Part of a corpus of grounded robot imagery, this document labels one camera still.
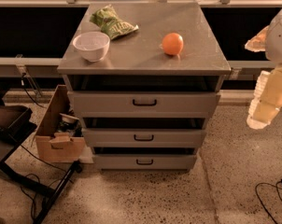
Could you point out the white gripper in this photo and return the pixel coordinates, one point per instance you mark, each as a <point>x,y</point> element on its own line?
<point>279,39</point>

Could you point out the grey bottom drawer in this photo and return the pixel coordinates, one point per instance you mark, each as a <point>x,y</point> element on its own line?
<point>144,162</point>

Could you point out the grey drawer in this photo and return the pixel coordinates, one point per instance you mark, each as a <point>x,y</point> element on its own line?
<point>144,162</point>
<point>103,104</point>
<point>143,138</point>

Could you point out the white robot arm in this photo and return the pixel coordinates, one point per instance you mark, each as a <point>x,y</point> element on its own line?
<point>273,45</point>

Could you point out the grey metal drawer cabinet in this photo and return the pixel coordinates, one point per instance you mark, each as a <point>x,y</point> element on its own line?
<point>141,67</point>

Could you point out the grey top drawer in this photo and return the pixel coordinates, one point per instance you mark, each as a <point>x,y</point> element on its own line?
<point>103,104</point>

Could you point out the grey middle drawer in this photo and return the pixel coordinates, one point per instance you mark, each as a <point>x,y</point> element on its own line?
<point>143,138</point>

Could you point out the orange fruit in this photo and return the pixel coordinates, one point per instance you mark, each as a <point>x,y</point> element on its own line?
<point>172,44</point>

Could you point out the green chip bag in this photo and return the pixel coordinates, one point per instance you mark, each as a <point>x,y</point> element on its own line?
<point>109,22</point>

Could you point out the white bowl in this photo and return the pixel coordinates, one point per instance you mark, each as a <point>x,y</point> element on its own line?
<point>92,46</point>

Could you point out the white cup in box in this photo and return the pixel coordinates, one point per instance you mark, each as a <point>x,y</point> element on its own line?
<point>68,118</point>

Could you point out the brown cardboard box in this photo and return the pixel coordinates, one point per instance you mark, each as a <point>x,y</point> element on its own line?
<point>53,146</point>

